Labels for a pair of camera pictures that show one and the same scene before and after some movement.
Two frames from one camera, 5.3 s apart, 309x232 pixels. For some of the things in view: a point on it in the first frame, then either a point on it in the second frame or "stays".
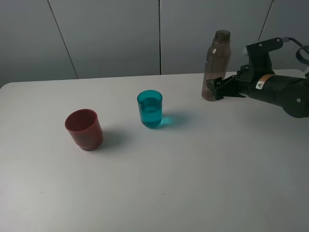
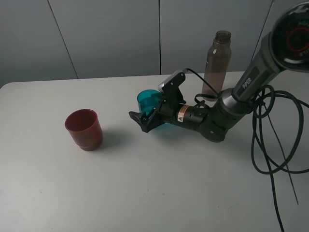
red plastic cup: (84, 127) stays
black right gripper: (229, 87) → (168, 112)
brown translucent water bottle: (218, 61) stays
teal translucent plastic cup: (150, 108) stays
